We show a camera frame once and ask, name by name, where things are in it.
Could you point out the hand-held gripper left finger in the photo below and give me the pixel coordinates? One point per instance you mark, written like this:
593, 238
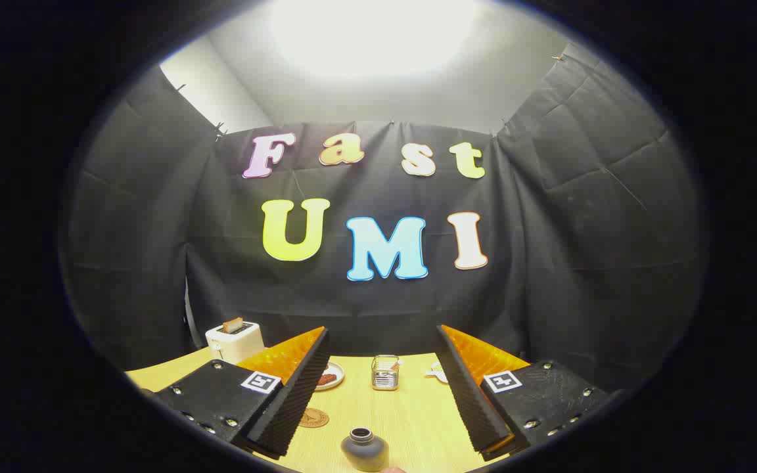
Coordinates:
293, 401

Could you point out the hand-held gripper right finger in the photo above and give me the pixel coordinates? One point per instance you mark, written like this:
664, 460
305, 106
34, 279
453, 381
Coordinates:
474, 401

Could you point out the round cork coaster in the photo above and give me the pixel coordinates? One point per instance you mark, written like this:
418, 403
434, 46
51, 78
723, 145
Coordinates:
313, 418

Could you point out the silver bottle with green label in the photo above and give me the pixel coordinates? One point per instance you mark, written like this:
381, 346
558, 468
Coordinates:
365, 450

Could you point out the white sectioned condiment dish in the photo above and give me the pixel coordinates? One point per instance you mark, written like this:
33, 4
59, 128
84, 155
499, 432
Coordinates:
438, 374

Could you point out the white oval plate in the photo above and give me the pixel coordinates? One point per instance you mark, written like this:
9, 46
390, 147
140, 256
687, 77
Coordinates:
335, 370

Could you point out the wooden table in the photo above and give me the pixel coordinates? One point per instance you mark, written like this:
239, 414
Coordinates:
411, 420

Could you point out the white toaster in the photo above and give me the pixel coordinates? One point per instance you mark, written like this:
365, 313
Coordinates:
237, 343

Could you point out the toast slice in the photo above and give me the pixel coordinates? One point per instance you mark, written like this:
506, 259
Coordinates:
232, 324

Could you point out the black backdrop cloth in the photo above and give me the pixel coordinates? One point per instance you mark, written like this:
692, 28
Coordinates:
549, 230

